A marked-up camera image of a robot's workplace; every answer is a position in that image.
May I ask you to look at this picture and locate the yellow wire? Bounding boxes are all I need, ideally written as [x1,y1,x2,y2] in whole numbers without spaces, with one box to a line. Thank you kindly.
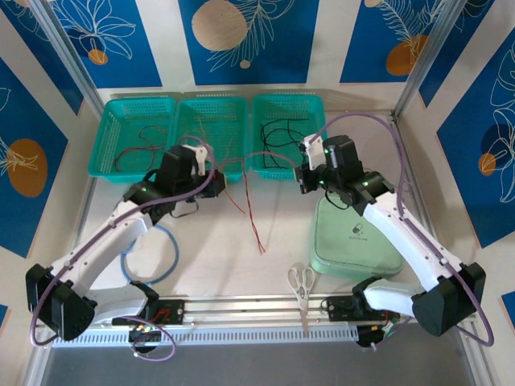
[196,115,211,146]
[222,135,237,162]

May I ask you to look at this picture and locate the red wire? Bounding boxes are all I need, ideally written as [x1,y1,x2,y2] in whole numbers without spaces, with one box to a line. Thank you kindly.
[113,125,163,173]
[219,152,299,255]

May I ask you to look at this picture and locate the teal plastic basket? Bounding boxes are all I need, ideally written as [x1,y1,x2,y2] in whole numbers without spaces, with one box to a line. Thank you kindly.
[88,96,180,185]
[175,96,250,182]
[249,94,332,181]

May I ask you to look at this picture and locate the green medicine pouch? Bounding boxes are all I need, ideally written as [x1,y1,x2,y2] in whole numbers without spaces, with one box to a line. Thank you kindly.
[309,196,406,278]

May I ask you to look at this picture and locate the white scissors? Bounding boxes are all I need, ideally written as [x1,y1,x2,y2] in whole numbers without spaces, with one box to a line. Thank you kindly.
[286,264,317,311]

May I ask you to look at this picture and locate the black base connector block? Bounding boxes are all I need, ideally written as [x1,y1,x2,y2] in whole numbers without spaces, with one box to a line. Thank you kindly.
[356,324,389,350]
[127,323,163,355]

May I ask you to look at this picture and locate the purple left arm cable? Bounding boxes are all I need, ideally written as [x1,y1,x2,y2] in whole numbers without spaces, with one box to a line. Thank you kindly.
[30,135,221,362]

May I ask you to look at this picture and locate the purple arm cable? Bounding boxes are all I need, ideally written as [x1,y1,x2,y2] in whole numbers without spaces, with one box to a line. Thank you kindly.
[316,113,495,351]
[30,135,221,362]

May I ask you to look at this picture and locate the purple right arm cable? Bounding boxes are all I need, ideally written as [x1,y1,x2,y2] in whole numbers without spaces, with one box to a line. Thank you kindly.
[316,113,495,351]

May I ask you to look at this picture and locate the blue cable loop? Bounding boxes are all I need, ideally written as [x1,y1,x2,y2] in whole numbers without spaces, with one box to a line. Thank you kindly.
[120,224,180,286]

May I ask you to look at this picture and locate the aluminium rail frame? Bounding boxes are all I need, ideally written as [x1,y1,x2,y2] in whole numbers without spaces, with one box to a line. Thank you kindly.
[34,296,482,334]

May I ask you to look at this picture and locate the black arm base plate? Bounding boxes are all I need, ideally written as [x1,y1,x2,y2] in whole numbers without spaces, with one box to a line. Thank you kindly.
[326,296,399,322]
[111,299,186,326]

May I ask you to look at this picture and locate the white slotted cable duct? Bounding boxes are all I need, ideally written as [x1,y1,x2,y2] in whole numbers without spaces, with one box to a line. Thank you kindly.
[51,326,360,349]

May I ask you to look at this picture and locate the aluminium frame post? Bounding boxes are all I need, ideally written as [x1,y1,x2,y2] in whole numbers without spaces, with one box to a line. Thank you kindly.
[393,0,462,120]
[27,0,106,117]

